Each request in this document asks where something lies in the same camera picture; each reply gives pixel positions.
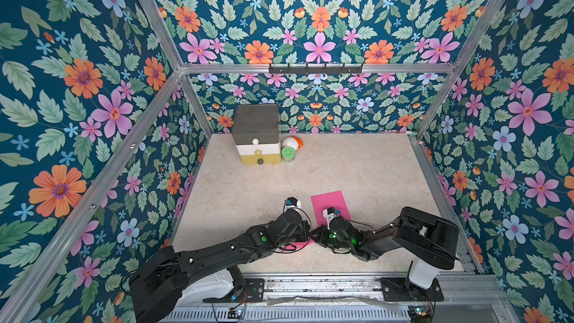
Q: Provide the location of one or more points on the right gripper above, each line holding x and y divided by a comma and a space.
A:
321, 235

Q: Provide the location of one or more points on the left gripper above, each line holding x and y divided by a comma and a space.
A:
302, 232

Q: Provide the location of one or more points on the pink square paper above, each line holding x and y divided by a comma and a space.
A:
298, 245

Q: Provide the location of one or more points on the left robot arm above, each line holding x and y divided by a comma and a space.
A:
157, 286

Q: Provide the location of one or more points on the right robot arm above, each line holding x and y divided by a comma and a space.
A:
431, 239

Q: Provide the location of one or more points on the green lidded can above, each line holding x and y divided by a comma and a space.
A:
288, 154

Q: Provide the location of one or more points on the orange white plush toy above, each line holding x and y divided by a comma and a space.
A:
293, 141

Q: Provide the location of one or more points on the small drawer cabinet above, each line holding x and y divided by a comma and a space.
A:
256, 134

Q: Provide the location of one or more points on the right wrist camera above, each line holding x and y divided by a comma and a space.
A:
329, 214

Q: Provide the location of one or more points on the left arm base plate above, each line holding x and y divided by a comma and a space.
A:
228, 292

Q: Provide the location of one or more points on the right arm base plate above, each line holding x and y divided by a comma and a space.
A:
402, 290

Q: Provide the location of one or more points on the black hook rail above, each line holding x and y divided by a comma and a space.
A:
306, 69

